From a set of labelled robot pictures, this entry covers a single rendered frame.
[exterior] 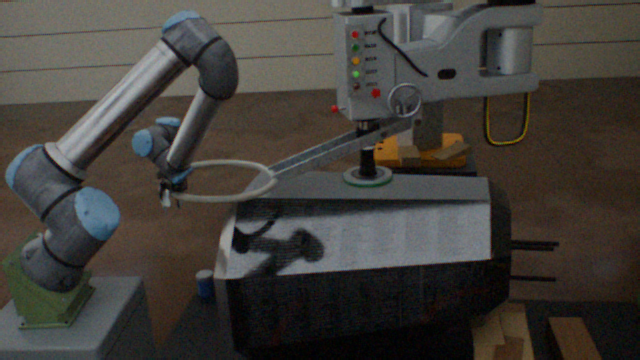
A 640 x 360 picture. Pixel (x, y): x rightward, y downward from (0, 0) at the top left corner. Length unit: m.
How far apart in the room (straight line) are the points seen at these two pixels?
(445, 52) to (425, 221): 0.69
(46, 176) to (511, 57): 1.87
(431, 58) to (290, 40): 6.21
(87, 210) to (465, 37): 1.61
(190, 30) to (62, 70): 7.94
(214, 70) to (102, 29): 7.59
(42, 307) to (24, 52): 8.13
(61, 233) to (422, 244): 1.32
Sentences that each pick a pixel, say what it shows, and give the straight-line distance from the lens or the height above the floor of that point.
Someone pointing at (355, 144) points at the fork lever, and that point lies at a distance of 2.55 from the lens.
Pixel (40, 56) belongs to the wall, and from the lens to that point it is 9.78.
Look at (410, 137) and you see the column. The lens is 3.28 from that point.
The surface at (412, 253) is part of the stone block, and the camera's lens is 2.38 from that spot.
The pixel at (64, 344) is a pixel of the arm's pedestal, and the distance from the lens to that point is 1.85.
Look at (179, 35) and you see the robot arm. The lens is 1.78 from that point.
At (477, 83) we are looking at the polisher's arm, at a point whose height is 1.27.
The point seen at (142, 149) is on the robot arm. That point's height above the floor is 1.20.
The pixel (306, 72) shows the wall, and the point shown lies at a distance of 8.70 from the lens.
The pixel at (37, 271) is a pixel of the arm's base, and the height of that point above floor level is 1.03.
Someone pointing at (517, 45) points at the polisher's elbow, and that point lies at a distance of 2.70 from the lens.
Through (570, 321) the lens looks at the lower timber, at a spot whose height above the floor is 0.12.
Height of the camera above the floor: 1.81
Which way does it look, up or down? 21 degrees down
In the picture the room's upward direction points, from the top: 4 degrees counter-clockwise
